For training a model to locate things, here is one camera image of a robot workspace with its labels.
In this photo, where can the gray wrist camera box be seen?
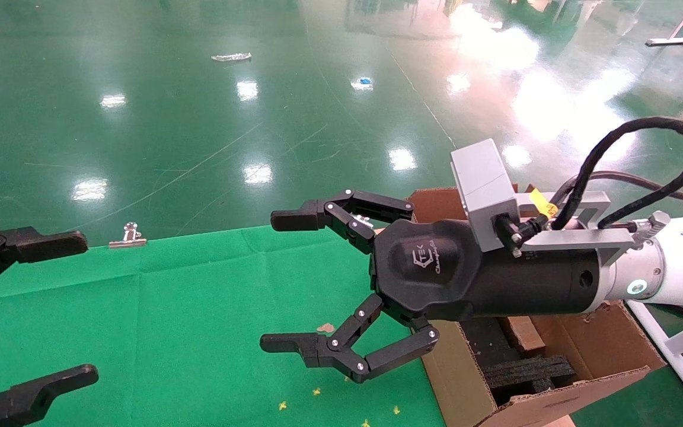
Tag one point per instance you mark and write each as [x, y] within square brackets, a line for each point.
[482, 188]

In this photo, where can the silver camera mounting bracket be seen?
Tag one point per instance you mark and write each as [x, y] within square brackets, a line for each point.
[578, 238]

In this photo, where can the flat cardboard sheet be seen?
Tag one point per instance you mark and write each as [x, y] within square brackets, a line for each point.
[562, 423]

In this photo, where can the white stand foot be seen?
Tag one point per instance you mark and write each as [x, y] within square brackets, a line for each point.
[666, 41]

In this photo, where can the green tablecloth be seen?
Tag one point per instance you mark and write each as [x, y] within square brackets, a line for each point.
[199, 326]

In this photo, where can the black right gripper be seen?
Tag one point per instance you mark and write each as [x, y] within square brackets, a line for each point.
[436, 279]

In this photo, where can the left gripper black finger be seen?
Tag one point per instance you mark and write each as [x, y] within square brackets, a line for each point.
[39, 244]
[33, 397]

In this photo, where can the black foam insert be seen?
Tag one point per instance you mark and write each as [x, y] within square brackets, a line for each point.
[525, 373]

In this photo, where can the white table leg frame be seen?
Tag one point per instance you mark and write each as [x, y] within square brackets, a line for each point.
[673, 356]

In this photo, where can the large open cardboard carton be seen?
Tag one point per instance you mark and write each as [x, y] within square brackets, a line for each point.
[460, 385]

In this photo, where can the small brown cardboard box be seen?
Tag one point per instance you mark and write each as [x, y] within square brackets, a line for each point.
[524, 335]

